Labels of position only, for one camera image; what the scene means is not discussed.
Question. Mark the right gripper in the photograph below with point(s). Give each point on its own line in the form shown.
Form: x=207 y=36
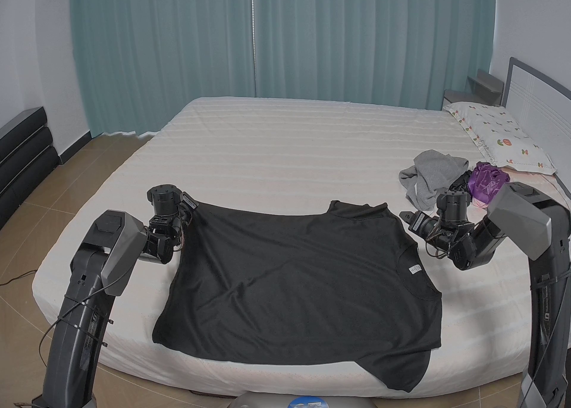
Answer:
x=426 y=225

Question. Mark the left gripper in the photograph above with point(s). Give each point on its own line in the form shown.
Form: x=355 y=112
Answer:
x=186 y=210

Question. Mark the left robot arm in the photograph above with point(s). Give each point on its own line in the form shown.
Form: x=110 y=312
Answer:
x=80 y=308

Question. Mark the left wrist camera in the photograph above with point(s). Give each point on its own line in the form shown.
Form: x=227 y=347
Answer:
x=165 y=201

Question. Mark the blue-green curtain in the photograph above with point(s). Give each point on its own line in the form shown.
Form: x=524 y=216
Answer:
x=165 y=40
x=379 y=26

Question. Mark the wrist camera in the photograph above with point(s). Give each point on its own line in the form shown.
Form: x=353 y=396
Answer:
x=453 y=206
x=165 y=201

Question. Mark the grey garment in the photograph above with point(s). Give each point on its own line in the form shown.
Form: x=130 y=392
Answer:
x=435 y=174

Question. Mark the bed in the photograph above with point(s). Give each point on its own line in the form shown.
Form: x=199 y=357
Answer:
x=290 y=151

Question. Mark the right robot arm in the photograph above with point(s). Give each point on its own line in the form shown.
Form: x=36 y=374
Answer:
x=548 y=308

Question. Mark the grey bedside table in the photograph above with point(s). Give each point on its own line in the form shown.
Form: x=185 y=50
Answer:
x=484 y=87

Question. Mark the black chest of drawers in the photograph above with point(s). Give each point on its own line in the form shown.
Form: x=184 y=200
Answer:
x=22 y=160

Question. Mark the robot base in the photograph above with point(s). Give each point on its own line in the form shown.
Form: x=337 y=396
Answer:
x=267 y=401

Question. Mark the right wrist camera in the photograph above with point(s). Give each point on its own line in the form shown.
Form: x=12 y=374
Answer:
x=453 y=206

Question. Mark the white printed pillow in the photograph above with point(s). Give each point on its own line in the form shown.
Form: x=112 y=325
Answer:
x=504 y=136

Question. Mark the pink garment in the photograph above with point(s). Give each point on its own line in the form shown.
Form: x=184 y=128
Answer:
x=479 y=204

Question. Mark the purple garment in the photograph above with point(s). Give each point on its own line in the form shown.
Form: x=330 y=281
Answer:
x=488 y=181

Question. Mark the black T-shirt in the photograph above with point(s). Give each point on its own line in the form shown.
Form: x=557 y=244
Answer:
x=294 y=285

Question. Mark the black shiny garment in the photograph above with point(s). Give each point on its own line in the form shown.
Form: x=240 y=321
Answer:
x=460 y=183

